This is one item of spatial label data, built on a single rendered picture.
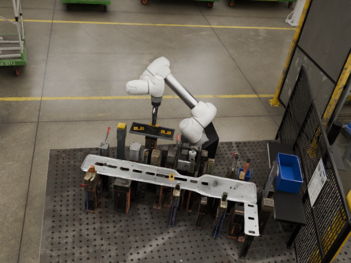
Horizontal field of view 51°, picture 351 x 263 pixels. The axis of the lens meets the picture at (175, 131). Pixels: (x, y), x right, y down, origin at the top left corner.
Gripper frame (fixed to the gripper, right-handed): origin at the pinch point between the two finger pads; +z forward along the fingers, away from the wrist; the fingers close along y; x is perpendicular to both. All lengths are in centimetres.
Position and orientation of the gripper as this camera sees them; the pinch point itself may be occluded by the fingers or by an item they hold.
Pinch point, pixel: (154, 120)
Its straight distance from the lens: 298.2
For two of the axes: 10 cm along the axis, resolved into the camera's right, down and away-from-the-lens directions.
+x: 9.7, 2.2, -1.0
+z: -1.1, 7.8, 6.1
